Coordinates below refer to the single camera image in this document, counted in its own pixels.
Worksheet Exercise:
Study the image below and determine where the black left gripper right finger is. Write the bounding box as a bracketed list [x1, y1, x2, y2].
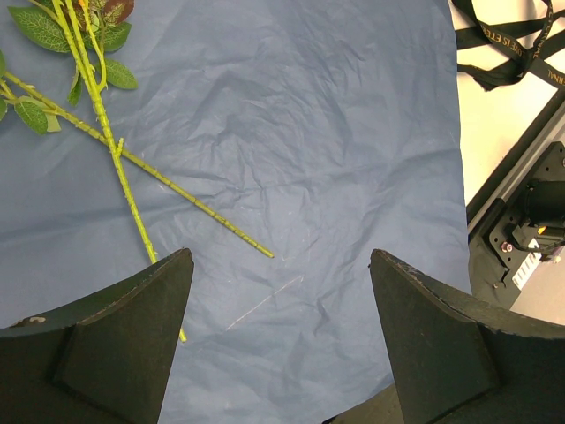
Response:
[370, 249, 564, 423]

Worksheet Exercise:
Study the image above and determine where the black servo motor at base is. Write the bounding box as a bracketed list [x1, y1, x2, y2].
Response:
[508, 179, 564, 261]

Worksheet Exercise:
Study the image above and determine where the blue wrapping paper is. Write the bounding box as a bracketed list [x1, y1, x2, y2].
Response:
[0, 0, 472, 424]

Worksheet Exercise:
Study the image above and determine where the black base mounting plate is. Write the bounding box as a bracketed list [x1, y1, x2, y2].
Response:
[467, 91, 564, 309]

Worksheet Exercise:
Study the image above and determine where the pink rose stem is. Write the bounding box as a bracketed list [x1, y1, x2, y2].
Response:
[1, 54, 275, 259]
[7, 0, 188, 344]

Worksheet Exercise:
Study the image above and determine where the black ribbon gold lettering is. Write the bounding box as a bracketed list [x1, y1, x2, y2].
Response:
[453, 1, 564, 91]

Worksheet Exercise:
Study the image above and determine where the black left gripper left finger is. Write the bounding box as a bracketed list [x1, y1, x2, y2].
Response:
[1, 248, 193, 423]

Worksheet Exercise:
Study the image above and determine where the right white cable duct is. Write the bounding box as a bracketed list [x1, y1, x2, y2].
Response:
[512, 253, 541, 291]

